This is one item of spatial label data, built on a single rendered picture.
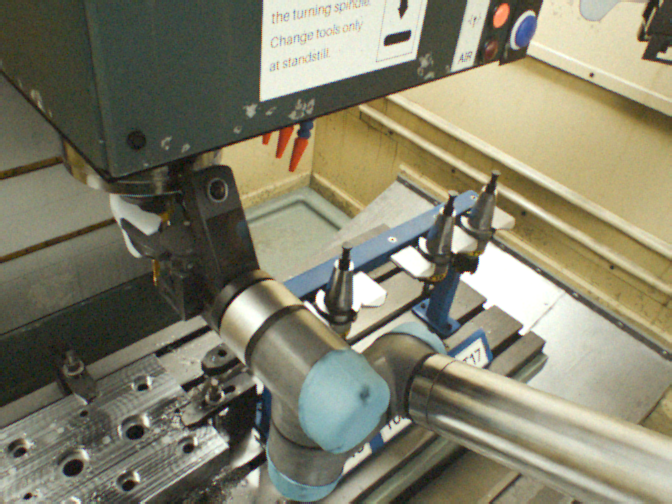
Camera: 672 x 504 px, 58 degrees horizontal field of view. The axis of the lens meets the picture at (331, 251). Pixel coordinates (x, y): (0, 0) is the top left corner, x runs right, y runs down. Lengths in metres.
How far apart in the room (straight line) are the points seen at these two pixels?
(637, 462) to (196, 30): 0.43
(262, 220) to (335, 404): 1.60
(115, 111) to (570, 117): 1.21
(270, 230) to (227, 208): 1.45
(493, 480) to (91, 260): 0.92
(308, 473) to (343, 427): 0.11
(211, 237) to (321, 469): 0.23
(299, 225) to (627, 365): 1.08
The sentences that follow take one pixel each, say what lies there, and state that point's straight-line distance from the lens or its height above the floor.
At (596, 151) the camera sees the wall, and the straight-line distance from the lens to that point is 1.45.
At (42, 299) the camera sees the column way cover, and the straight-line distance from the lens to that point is 1.30.
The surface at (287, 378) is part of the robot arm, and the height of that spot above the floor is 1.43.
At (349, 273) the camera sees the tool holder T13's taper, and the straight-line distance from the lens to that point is 0.81.
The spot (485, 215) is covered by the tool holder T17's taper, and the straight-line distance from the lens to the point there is 1.04.
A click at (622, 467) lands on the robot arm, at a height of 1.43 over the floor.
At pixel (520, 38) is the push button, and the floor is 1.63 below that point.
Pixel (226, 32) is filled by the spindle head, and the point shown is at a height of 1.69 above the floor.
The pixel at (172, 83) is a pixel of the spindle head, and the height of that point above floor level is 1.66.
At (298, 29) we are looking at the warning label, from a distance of 0.42.
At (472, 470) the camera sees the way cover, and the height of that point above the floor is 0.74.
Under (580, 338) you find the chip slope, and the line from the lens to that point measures 1.56.
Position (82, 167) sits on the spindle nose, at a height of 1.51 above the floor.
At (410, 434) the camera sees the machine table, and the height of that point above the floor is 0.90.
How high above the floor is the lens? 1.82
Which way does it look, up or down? 40 degrees down
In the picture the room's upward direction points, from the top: 8 degrees clockwise
